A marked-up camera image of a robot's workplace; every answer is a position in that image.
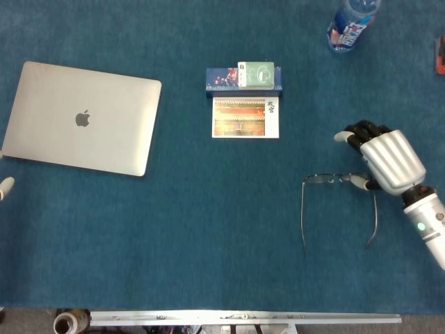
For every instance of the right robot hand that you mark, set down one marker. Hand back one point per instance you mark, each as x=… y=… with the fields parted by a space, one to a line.
x=393 y=160

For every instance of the thin-framed eyeglasses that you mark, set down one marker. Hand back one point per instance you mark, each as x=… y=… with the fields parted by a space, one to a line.
x=316 y=179

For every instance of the clear red coffee capsule box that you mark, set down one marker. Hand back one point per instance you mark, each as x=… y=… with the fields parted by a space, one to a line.
x=441 y=55

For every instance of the blue label drink bottle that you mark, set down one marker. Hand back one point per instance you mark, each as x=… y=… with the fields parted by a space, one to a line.
x=349 y=28

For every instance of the red palace postcard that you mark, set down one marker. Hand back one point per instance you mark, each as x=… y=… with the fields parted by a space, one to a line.
x=240 y=118

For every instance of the small green card box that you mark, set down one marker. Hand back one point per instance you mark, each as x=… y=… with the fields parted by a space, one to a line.
x=257 y=74

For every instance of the blue table mat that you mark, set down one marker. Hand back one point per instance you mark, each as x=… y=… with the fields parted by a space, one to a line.
x=222 y=226

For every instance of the long dark blue box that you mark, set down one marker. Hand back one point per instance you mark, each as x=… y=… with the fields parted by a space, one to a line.
x=220 y=78

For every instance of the silver laptop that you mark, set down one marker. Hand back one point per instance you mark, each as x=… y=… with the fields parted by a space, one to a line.
x=83 y=118

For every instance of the brown tape roll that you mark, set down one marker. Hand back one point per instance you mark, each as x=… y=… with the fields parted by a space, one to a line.
x=67 y=321

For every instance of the aluminium rail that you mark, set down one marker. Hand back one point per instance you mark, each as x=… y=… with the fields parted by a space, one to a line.
x=243 y=317

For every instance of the white robot base bracket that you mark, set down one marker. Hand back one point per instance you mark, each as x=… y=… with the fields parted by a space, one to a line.
x=215 y=329

